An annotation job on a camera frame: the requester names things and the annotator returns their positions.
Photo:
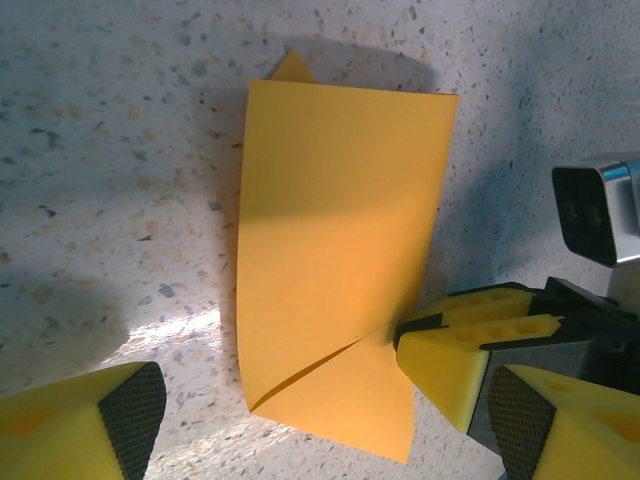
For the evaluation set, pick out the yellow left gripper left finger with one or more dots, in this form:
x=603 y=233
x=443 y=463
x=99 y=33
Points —
x=55 y=435

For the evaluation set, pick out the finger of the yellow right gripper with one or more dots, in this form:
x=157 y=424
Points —
x=440 y=375
x=480 y=302

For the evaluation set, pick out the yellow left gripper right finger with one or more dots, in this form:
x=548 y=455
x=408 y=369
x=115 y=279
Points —
x=590 y=435

